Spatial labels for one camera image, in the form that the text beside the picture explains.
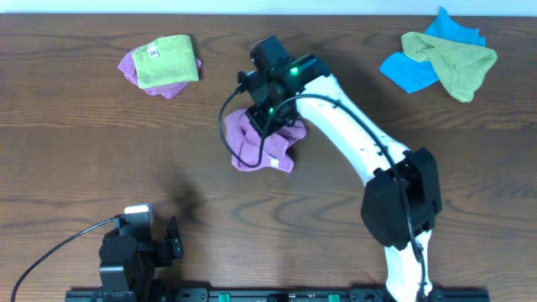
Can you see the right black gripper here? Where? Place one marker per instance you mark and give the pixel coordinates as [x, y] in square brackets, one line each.
[254, 118]

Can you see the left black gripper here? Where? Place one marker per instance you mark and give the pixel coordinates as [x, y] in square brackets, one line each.
[174, 250]

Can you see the purple microfiber cloth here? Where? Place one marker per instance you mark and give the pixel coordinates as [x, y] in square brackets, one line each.
[245, 142]

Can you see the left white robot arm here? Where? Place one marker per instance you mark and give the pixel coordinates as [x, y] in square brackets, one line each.
[131, 277]

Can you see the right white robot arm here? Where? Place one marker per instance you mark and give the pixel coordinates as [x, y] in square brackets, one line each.
[402, 194]

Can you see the folded green cloth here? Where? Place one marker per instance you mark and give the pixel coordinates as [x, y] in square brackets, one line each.
[165, 61]

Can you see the crumpled blue cloth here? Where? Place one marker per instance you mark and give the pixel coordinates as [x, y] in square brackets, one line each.
[411, 75]

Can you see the crumpled green cloth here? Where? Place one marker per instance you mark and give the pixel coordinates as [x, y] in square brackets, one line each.
[461, 68]

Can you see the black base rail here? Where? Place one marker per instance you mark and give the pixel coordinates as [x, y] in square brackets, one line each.
[205, 295]

